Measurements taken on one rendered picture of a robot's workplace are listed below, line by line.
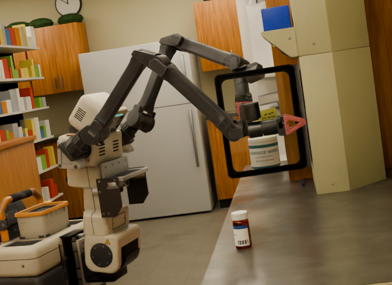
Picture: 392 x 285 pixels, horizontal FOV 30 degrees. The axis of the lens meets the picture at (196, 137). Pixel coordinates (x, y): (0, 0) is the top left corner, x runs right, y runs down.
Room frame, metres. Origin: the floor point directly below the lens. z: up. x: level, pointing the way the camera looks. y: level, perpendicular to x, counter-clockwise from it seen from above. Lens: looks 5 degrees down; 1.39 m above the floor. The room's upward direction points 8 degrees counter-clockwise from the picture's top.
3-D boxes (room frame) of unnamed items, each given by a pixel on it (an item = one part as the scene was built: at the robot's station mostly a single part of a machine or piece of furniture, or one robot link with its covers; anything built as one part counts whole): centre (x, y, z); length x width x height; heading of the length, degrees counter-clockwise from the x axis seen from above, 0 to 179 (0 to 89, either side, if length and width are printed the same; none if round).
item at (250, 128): (2.62, -0.22, 1.18); 0.07 x 0.06 x 0.07; 82
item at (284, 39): (2.62, -0.34, 1.46); 0.32 x 0.11 x 0.10; 173
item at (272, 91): (2.77, -0.25, 1.19); 0.30 x 0.01 x 0.40; 89
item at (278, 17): (2.70, -0.35, 1.55); 0.10 x 0.10 x 0.09; 83
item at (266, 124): (2.62, -0.28, 1.18); 0.10 x 0.07 x 0.07; 172
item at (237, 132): (2.64, -0.19, 1.21); 0.12 x 0.09 x 0.11; 70
